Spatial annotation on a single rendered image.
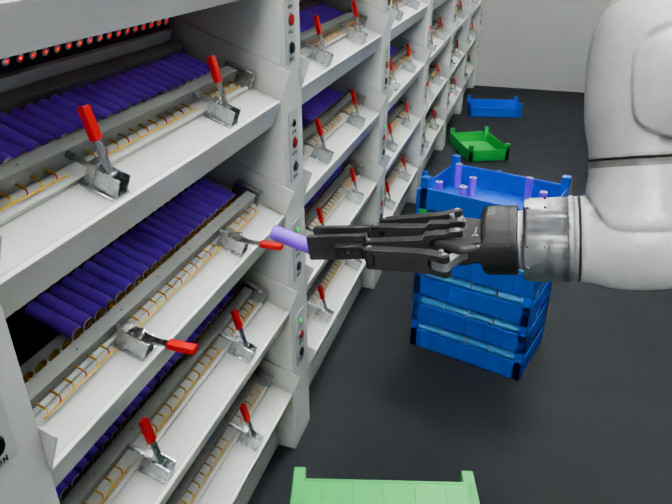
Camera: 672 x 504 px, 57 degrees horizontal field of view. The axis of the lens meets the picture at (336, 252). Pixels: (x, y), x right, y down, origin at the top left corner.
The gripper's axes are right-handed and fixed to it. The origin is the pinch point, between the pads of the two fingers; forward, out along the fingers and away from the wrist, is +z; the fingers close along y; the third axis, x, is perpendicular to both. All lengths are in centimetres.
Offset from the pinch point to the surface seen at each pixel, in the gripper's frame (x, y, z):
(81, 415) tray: 8.1, 23.4, 22.5
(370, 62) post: -4, -101, 20
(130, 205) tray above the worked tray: -10.1, 11.4, 18.2
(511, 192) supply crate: 30, -90, -15
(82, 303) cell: 2.1, 11.4, 29.2
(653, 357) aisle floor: 77, -87, -49
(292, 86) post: -11.7, -35.8, 17.0
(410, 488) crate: 48.8, -8.9, -1.8
